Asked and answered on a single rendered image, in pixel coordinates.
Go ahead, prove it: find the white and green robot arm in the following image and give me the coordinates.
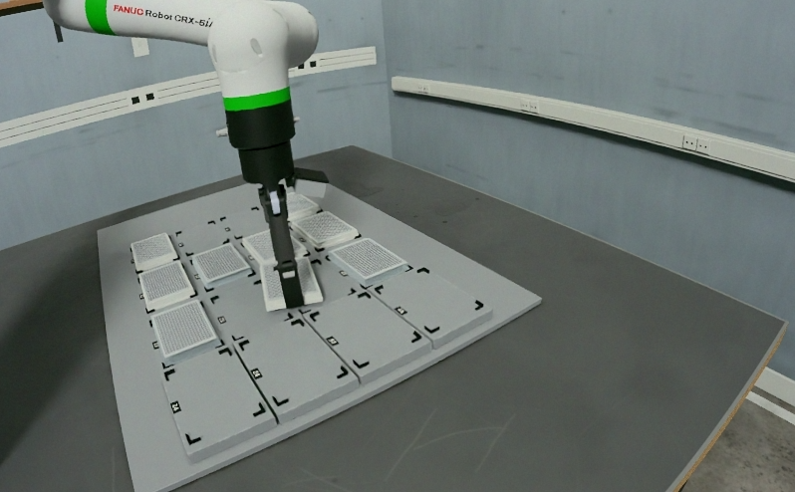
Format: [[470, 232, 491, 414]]
[[42, 0, 329, 198]]

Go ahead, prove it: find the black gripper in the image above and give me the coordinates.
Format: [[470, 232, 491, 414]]
[[238, 140, 305, 309]]

